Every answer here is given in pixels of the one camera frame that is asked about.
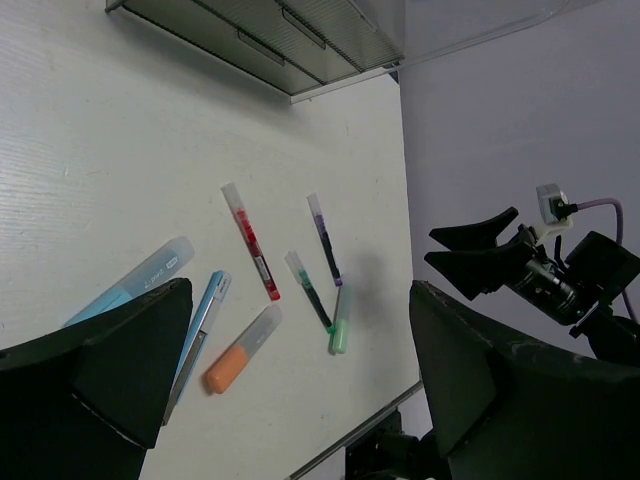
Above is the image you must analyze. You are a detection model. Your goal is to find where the blue capped correction stick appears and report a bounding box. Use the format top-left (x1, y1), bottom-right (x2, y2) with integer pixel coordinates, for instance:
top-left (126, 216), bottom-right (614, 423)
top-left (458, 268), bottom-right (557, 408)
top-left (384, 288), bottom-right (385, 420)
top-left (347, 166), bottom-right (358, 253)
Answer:
top-left (63, 236), bottom-right (194, 328)

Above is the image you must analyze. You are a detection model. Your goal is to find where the green ink pen refill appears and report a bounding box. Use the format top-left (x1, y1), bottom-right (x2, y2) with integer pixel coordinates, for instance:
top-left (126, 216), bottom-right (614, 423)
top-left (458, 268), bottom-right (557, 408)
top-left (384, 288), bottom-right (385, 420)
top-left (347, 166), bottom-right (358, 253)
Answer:
top-left (285, 251), bottom-right (334, 334)

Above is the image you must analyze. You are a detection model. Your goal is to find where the green capped eraser stick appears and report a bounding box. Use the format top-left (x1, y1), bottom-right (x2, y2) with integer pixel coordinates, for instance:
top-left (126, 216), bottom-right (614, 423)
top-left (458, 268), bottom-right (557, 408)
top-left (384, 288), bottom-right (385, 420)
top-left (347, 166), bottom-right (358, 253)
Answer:
top-left (329, 280), bottom-right (353, 355)

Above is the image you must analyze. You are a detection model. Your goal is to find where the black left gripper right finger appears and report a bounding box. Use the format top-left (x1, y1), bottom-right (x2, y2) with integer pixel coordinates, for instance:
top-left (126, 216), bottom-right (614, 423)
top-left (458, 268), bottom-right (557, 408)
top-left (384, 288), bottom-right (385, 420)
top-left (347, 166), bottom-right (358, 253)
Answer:
top-left (409, 281), bottom-right (639, 479)

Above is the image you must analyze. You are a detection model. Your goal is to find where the orange capped eraser stick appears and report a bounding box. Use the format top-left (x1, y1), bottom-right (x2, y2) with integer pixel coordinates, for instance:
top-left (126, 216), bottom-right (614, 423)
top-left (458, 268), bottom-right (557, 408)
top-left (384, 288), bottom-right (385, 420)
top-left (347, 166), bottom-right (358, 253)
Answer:
top-left (205, 304), bottom-right (283, 394)

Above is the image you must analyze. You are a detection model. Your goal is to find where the red ink pen refill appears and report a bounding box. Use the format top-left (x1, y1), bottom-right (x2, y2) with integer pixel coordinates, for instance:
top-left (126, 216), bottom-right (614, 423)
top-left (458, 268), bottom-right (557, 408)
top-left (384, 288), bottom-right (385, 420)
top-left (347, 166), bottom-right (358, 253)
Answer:
top-left (221, 182), bottom-right (281, 301)

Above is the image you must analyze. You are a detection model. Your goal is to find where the purple ink pen refill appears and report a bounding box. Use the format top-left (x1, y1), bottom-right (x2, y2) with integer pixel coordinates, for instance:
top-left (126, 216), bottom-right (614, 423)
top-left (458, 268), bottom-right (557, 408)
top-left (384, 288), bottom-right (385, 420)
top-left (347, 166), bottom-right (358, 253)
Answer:
top-left (307, 193), bottom-right (343, 287)

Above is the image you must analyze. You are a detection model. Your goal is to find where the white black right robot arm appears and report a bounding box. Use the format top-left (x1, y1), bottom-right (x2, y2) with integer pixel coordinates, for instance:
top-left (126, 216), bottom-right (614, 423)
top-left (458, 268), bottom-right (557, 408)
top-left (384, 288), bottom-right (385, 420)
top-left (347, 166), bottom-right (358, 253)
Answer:
top-left (424, 207), bottom-right (639, 366)

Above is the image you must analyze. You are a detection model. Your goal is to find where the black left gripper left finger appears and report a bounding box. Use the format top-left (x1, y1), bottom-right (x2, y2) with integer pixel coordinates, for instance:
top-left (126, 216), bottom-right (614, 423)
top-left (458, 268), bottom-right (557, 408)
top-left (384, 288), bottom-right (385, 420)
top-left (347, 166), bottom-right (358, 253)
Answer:
top-left (1, 278), bottom-right (193, 479)

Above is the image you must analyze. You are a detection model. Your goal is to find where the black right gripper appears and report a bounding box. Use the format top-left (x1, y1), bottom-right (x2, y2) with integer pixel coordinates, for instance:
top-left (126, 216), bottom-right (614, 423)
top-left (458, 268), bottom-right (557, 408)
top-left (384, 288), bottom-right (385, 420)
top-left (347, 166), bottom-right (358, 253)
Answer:
top-left (424, 207), bottom-right (635, 325)

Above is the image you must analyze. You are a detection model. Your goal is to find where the clear acrylic drawer organizer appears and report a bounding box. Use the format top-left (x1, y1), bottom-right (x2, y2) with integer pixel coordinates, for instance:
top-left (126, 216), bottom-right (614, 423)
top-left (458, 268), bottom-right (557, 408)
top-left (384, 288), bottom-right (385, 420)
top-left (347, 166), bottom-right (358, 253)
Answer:
top-left (105, 0), bottom-right (569, 99)

